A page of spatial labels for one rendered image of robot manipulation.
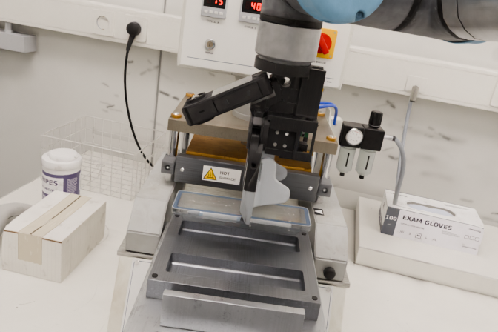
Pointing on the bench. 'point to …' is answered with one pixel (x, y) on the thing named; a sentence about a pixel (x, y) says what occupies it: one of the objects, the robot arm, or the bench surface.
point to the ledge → (425, 255)
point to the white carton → (431, 222)
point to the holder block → (236, 265)
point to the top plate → (224, 127)
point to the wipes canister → (61, 171)
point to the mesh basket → (110, 157)
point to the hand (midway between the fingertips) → (244, 204)
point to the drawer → (213, 313)
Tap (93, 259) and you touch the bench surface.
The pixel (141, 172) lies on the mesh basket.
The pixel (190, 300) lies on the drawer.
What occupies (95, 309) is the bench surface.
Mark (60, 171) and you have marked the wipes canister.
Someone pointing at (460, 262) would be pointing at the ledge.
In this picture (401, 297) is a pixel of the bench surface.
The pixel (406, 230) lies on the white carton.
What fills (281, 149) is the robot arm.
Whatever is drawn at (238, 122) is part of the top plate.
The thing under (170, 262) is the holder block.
